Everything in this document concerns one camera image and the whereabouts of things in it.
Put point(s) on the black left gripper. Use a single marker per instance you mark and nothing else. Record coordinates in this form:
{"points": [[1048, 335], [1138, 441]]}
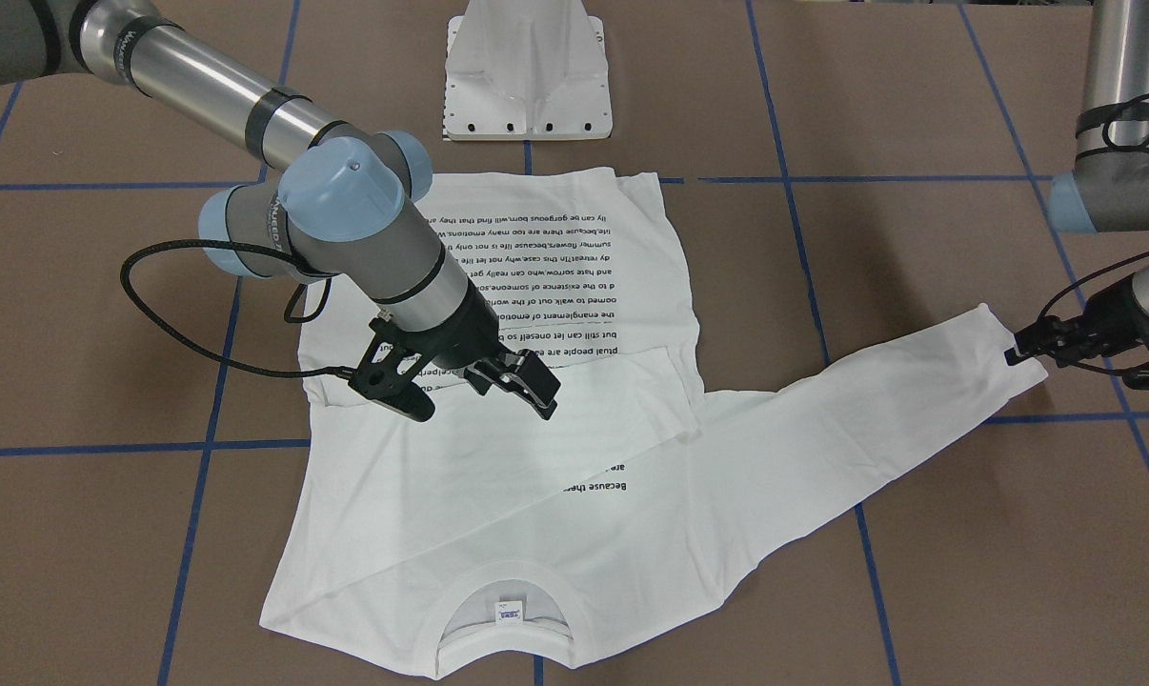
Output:
{"points": [[1116, 315]]}

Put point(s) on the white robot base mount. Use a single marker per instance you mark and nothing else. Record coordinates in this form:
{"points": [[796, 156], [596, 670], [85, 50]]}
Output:
{"points": [[526, 70]]}

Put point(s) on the white long-sleeve printed shirt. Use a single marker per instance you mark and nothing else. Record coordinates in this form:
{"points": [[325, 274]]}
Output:
{"points": [[644, 500]]}

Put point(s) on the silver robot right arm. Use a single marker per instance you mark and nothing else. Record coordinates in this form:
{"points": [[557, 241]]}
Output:
{"points": [[345, 204]]}

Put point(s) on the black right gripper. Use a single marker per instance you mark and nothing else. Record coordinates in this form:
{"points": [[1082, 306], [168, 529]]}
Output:
{"points": [[467, 333]]}

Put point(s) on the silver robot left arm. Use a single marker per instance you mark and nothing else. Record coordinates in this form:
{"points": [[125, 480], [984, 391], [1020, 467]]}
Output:
{"points": [[1106, 191]]}

